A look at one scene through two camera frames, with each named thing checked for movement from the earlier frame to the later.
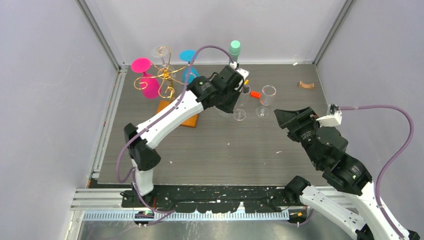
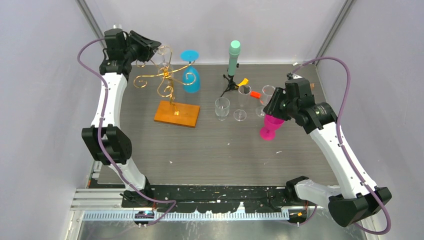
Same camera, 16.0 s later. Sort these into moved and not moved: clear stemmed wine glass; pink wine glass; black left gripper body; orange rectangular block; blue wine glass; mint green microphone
Moved: pink wine glass; black left gripper body
Not moved: mint green microphone; orange rectangular block; blue wine glass; clear stemmed wine glass
